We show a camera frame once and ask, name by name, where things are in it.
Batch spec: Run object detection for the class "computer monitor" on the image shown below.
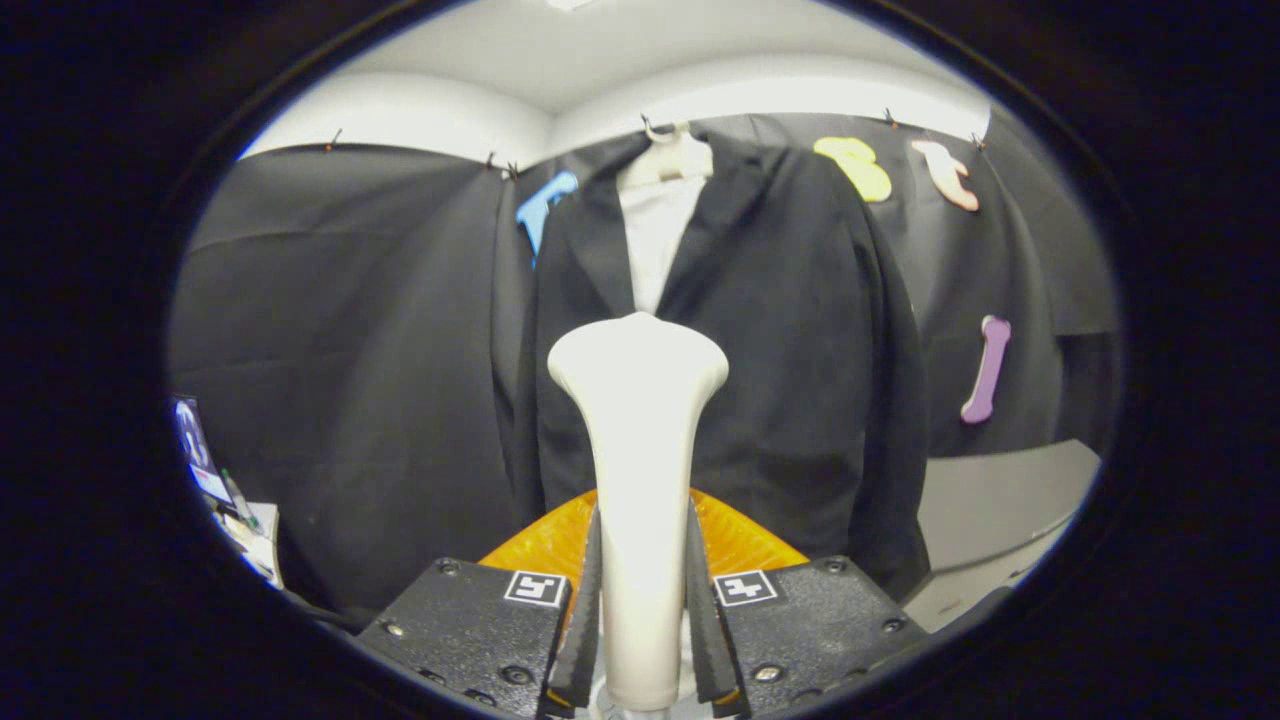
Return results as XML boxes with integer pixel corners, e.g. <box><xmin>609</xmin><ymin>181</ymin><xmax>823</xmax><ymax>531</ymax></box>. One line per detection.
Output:
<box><xmin>172</xmin><ymin>395</ymin><xmax>236</xmax><ymax>506</ymax></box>

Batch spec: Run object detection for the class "white table clutter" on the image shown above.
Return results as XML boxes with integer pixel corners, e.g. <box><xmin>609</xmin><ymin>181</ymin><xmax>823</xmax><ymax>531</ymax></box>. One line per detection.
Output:
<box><xmin>215</xmin><ymin>470</ymin><xmax>286</xmax><ymax>591</ymax></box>

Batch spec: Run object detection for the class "white clothes hanger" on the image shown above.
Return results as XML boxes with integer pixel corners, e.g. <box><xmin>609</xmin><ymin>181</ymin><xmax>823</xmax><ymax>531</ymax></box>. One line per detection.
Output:
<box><xmin>615</xmin><ymin>120</ymin><xmax>716</xmax><ymax>191</ymax></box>

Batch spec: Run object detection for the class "light grey cabinet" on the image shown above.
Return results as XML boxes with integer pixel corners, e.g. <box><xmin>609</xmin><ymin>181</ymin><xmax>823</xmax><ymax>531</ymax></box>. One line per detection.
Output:
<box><xmin>900</xmin><ymin>438</ymin><xmax>1103</xmax><ymax>633</ymax></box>

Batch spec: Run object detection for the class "white garment steamer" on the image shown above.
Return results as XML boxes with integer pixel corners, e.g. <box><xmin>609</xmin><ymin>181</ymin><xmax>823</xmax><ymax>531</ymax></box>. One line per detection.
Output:
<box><xmin>547</xmin><ymin>312</ymin><xmax>730</xmax><ymax>713</ymax></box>

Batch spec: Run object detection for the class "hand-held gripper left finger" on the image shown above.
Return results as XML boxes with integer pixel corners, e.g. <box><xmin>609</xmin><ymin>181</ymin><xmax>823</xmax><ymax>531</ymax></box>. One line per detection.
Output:
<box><xmin>355</xmin><ymin>490</ymin><xmax>604</xmax><ymax>719</ymax></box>

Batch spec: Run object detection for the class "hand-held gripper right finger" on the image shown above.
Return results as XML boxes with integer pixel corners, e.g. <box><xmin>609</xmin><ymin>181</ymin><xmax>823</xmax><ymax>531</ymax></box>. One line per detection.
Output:
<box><xmin>685</xmin><ymin>490</ymin><xmax>926</xmax><ymax>719</ymax></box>

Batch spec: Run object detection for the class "black jacket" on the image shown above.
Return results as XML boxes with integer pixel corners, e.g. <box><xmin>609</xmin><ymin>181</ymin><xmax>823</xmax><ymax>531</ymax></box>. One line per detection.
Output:
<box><xmin>520</xmin><ymin>130</ymin><xmax>931</xmax><ymax>601</ymax></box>

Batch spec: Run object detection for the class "black backdrop cloth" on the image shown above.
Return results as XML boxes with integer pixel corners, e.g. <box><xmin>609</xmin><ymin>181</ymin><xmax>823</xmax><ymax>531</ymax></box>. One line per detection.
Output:
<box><xmin>168</xmin><ymin>112</ymin><xmax>1121</xmax><ymax>616</ymax></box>

